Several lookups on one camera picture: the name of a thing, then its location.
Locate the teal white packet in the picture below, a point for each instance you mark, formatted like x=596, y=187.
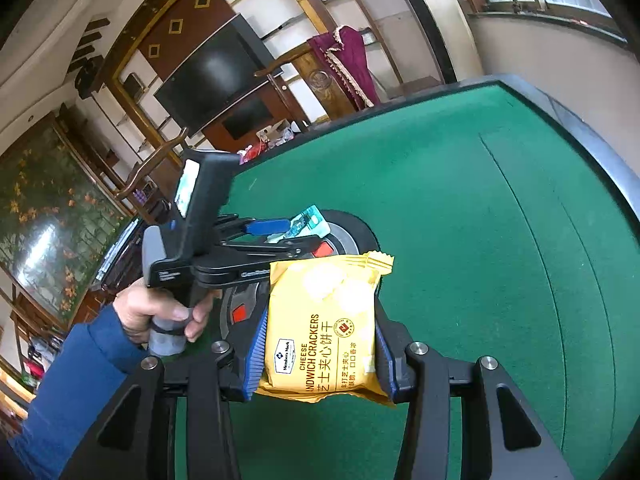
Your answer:
x=307, y=222

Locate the maroon fringed cloth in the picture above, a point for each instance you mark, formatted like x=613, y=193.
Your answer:
x=355, y=65

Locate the beige floor air conditioner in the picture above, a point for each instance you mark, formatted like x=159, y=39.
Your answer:
x=447, y=15

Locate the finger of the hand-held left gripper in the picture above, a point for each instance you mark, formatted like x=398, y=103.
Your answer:
x=267, y=226
x=290, y=249

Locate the wooden chair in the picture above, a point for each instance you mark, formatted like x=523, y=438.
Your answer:
x=150, y=165

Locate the flower wall painting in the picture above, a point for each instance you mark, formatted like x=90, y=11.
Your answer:
x=50, y=220

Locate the black bag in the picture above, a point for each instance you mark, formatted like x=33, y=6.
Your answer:
x=90, y=77

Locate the person's left forearm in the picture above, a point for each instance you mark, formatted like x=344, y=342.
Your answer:
x=75, y=375

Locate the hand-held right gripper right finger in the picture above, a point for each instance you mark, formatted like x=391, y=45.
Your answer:
x=387, y=365

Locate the black television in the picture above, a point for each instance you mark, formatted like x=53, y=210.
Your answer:
x=215, y=75

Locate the small open cardboard box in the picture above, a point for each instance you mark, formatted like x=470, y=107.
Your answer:
x=275, y=130

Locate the person's left hand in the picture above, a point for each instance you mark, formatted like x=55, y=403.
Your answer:
x=137, y=310

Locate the dark side table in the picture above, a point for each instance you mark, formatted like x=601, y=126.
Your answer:
x=125, y=260

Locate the round table control panel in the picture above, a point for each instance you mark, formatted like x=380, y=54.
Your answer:
x=350, y=240

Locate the yellow cracker packet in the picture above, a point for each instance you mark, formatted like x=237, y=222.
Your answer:
x=320, y=320

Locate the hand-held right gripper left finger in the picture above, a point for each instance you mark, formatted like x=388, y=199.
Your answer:
x=255, y=360

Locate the wooden wall shelf unit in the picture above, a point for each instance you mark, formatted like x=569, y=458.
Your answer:
x=180, y=10

